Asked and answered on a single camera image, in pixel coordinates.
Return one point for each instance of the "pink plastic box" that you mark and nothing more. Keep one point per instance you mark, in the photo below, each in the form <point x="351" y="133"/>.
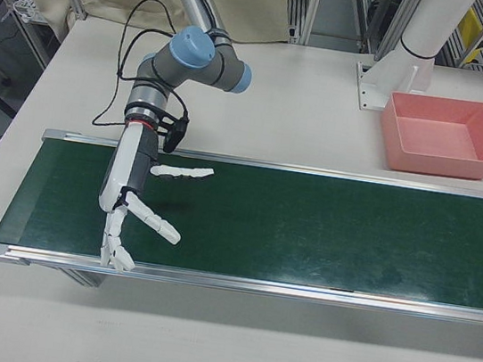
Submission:
<point x="432" y="165"/>

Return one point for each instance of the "green conveyor belt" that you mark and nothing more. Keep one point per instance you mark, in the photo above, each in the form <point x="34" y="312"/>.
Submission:
<point x="306" y="230"/>

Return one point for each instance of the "white column stand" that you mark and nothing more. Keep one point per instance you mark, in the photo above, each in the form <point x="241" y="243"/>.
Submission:
<point x="430" y="23"/>

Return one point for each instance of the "white grey robot hand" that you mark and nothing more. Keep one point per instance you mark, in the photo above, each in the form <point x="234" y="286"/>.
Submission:
<point x="119" y="173"/>

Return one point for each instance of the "yellow plastic object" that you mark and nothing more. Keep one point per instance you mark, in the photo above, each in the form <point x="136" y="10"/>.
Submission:
<point x="470" y="24"/>

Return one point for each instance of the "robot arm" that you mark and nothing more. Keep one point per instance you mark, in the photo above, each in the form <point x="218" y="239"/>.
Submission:
<point x="194" y="66"/>

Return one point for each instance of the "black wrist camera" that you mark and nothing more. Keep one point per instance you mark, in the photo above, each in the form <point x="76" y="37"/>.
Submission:
<point x="175" y="135"/>

